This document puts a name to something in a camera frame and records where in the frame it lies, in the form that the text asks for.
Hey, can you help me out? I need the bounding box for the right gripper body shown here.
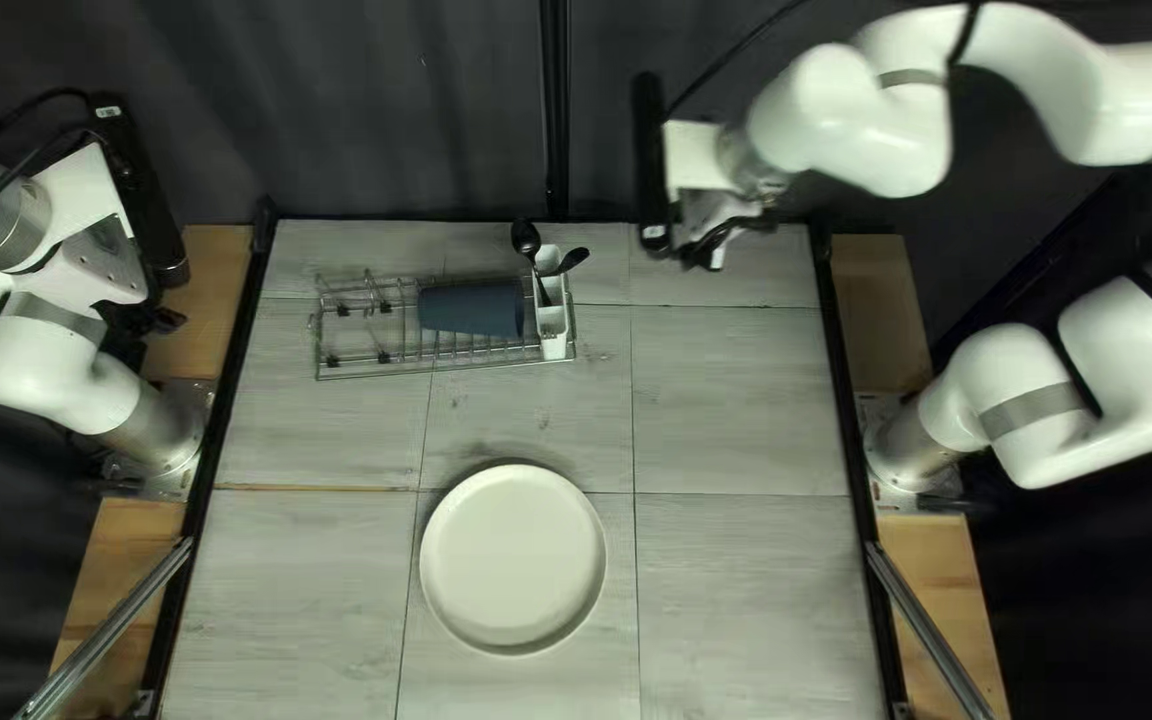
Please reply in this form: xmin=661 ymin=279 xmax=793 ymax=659
xmin=662 ymin=120 xmax=789 ymax=251

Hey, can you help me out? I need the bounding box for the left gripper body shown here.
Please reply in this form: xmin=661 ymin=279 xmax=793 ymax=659
xmin=28 ymin=143 xmax=151 ymax=306

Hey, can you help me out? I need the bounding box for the black spoon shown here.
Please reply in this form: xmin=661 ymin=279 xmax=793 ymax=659
xmin=510 ymin=220 xmax=553 ymax=307

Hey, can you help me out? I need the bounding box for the pale plate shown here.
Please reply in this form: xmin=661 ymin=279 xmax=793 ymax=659
xmin=419 ymin=463 xmax=607 ymax=656

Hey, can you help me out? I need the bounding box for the dark blue cup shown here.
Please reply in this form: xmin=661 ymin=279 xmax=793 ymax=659
xmin=418 ymin=280 xmax=527 ymax=339

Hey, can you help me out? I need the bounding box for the white cutlery holder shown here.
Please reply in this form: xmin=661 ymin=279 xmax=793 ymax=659
xmin=533 ymin=245 xmax=577 ymax=363

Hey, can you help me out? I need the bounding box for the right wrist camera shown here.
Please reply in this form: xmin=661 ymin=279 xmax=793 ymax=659
xmin=632 ymin=72 xmax=673 ymax=253

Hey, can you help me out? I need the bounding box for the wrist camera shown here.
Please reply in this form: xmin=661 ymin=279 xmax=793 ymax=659
xmin=86 ymin=95 xmax=189 ymax=288
xmin=632 ymin=72 xmax=673 ymax=253

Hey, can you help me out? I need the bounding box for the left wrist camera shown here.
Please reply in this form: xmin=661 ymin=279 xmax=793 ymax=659
xmin=86 ymin=95 xmax=189 ymax=288

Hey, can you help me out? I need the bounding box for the black cable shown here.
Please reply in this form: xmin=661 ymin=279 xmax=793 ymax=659
xmin=666 ymin=0 xmax=985 ymax=116
xmin=0 ymin=88 xmax=102 ymax=251

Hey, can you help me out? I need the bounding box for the black frame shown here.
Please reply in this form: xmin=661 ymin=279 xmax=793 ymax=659
xmin=16 ymin=0 xmax=1002 ymax=720

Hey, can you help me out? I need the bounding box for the wire dish rack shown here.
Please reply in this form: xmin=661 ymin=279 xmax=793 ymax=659
xmin=311 ymin=268 xmax=577 ymax=383

